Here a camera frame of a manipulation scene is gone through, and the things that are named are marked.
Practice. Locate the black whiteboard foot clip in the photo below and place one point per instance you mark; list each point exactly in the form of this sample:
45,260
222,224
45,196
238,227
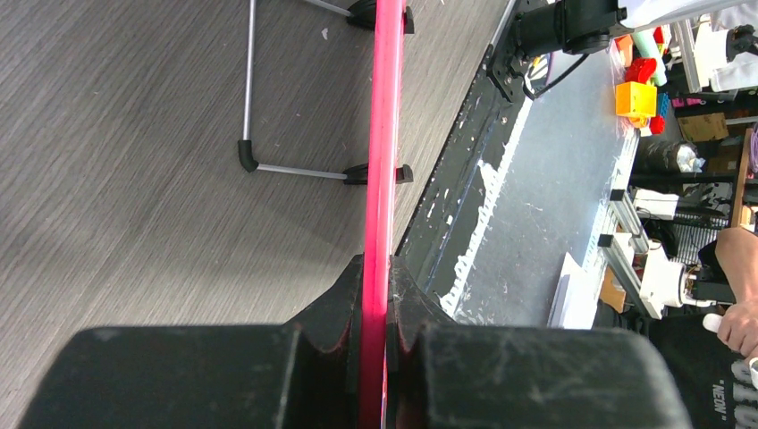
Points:
362,14

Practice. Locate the yellow toy block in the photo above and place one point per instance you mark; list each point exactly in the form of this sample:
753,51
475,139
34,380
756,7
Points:
636,100

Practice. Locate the operator bare hand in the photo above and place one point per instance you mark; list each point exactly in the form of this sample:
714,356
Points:
738,329

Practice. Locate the cardboard box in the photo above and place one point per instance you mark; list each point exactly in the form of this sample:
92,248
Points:
705,127

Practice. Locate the red toy piece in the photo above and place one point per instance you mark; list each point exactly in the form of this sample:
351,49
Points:
641,70

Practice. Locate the white paper stack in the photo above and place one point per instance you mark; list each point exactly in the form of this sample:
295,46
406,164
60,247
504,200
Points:
575,301

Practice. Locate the pink framed whiteboard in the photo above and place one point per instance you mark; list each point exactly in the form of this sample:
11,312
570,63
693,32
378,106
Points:
381,182

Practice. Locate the operator bare forearm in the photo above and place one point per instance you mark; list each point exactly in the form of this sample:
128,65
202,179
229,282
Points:
736,252

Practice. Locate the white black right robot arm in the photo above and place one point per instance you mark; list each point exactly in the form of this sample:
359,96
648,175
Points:
583,27

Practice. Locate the black mounting base plate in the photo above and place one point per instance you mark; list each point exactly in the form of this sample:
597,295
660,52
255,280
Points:
447,228

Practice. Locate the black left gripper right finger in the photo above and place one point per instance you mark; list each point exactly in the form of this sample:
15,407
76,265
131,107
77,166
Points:
449,375

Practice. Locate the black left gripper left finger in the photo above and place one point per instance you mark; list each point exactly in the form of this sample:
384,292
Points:
300,374

